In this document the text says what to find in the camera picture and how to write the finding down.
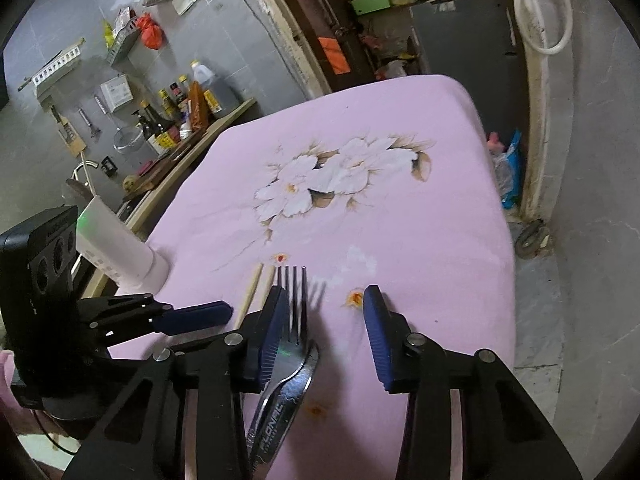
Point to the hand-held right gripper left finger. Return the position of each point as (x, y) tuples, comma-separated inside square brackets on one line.
[(272, 330)]

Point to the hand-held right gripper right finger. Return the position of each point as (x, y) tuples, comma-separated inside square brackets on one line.
[(380, 335)]

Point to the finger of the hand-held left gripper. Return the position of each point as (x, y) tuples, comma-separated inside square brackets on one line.
[(200, 316), (125, 344)]

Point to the steel fork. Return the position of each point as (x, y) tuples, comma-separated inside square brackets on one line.
[(295, 310)]

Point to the white plastic utensil holder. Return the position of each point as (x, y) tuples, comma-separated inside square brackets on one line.
[(125, 255)]

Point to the steel faucet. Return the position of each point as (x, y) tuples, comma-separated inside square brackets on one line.
[(82, 167)]

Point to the pink floral tablecloth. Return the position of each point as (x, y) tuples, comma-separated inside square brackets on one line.
[(400, 210)]

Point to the hanging wooden board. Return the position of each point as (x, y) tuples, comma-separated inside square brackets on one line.
[(67, 135)]

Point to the hanging peeler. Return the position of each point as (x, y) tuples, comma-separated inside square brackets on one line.
[(89, 124)]

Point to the wooden cutting board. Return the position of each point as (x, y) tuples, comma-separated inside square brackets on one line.
[(165, 162)]

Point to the row of sauce bottles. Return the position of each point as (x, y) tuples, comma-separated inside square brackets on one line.
[(155, 130)]

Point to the orange seasoning pouch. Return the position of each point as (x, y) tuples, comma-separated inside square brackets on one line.
[(197, 107)]

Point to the blue plastic bag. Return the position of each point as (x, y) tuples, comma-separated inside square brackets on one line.
[(512, 160)]

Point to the large oil jug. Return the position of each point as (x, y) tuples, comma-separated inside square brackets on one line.
[(220, 92)]

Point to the yellow snack packet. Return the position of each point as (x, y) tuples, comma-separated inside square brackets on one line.
[(108, 35)]

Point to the red plastic bag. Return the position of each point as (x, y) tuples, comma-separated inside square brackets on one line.
[(152, 35)]

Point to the red snack packet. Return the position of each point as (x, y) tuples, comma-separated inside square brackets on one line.
[(125, 17)]

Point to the orange paper sheet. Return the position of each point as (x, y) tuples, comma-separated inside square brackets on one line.
[(334, 55)]

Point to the gray cabinet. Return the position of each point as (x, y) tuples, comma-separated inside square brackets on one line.
[(460, 40)]

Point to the green box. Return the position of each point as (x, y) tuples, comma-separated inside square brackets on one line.
[(370, 4)]

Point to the black wall socket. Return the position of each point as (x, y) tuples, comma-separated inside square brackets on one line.
[(108, 166)]

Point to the white wall box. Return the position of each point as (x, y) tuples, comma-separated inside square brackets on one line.
[(116, 92)]

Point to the white plastic wall rack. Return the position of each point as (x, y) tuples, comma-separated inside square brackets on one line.
[(55, 67)]

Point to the metal wall rack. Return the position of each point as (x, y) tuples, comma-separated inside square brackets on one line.
[(125, 40)]

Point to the worn door frame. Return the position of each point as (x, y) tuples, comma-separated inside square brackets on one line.
[(295, 50)]

